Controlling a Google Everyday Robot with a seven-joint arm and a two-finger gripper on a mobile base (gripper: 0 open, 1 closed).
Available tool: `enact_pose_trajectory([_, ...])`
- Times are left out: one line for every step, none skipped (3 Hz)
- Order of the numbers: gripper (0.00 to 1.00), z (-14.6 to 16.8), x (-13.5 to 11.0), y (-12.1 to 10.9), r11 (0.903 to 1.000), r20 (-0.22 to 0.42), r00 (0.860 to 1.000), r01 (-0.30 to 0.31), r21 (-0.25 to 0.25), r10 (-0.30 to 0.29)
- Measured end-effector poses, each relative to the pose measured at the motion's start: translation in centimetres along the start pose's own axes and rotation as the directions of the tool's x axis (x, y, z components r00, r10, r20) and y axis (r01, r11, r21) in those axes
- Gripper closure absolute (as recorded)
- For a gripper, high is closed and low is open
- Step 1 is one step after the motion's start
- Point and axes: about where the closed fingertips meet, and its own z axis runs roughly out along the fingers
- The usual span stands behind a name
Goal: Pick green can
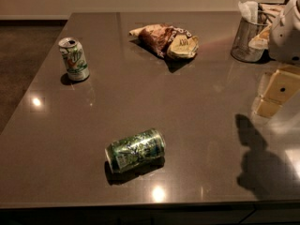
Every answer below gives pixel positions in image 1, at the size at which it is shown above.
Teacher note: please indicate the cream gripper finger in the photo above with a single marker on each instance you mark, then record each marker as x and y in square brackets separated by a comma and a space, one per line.
[265, 108]

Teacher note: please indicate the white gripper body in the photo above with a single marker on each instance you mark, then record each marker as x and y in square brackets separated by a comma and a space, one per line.
[286, 37]

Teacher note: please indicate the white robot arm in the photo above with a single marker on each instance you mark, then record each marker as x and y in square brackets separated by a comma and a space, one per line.
[282, 40]

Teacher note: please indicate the green can lying down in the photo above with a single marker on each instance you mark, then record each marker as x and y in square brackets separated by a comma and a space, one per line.
[136, 150]

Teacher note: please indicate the white green upright can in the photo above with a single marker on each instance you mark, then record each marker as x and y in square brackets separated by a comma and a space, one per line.
[74, 59]

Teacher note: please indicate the metal mesh cup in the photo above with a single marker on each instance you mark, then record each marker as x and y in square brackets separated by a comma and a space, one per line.
[240, 48]

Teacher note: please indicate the white napkin in cup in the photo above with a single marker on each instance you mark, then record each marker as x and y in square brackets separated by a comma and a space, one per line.
[249, 11]

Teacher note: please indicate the brown chip bag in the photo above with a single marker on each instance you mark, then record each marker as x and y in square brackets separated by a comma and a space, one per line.
[167, 41]

